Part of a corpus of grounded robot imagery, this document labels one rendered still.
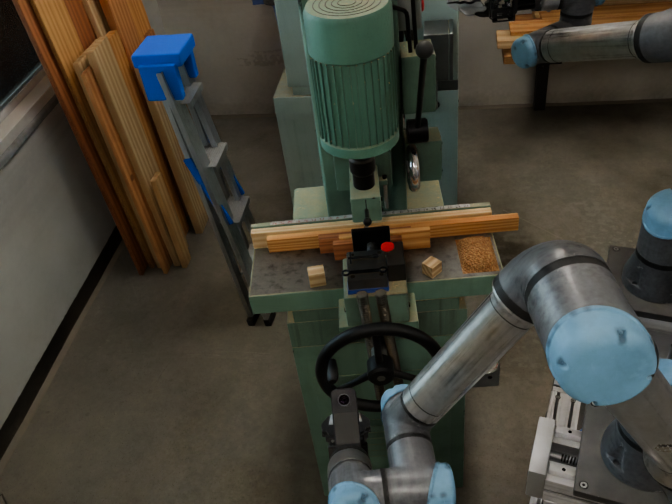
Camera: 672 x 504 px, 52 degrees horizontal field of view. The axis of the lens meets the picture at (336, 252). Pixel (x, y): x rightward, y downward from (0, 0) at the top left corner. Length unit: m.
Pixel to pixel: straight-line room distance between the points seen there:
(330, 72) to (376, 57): 0.10
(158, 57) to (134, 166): 0.78
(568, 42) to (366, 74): 0.49
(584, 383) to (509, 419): 1.61
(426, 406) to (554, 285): 0.33
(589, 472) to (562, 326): 0.60
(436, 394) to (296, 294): 0.61
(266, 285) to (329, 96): 0.49
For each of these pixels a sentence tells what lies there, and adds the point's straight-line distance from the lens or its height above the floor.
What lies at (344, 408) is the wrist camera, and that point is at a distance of 1.23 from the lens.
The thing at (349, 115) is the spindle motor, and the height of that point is 1.30.
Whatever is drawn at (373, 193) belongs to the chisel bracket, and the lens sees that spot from 1.59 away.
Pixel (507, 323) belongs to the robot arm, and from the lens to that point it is 1.00.
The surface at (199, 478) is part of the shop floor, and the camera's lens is 2.45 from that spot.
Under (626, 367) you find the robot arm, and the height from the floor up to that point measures 1.35.
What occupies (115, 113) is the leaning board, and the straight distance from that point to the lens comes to 2.82.
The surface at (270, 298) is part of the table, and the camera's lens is 1.63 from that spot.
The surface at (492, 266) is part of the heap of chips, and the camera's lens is 1.63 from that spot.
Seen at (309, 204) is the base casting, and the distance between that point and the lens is 2.04.
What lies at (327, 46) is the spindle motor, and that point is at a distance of 1.37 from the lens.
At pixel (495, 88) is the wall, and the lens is 4.07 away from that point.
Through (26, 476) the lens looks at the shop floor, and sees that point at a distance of 2.71.
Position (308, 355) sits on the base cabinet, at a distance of 1.77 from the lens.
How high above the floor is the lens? 2.00
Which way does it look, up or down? 40 degrees down
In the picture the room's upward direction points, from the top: 8 degrees counter-clockwise
